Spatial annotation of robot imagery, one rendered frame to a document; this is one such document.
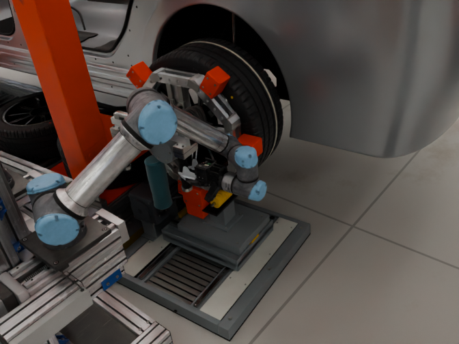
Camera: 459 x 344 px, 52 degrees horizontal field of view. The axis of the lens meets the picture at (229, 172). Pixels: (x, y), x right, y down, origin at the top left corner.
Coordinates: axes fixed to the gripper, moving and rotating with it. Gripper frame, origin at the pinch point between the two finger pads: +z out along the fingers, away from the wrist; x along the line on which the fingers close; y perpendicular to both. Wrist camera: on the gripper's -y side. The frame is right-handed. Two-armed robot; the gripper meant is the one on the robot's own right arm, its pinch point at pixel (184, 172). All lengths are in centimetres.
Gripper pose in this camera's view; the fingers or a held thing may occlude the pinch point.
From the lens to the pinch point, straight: 183.0
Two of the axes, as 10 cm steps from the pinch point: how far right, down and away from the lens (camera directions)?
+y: -0.9, -8.3, -5.5
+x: -5.5, 5.0, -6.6
